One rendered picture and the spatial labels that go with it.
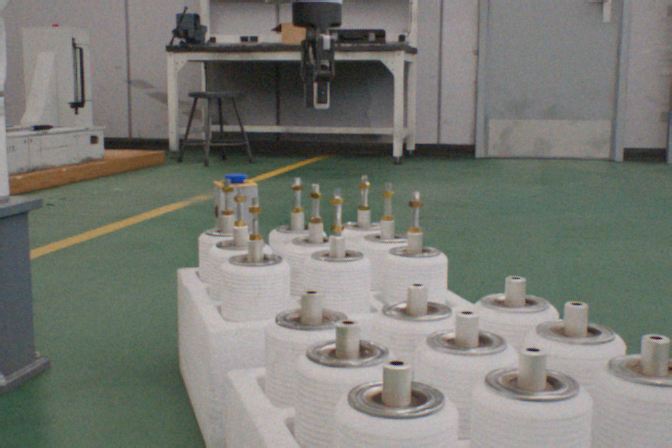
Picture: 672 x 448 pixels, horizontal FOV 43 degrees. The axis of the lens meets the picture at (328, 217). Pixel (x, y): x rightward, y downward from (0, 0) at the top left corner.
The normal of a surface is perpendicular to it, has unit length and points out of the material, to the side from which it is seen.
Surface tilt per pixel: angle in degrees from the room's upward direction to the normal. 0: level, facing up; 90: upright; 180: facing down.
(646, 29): 90
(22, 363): 90
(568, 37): 90
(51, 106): 90
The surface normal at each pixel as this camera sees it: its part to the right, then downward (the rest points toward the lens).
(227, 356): 0.27, 0.14
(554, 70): -0.22, 0.15
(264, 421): 0.00, -0.99
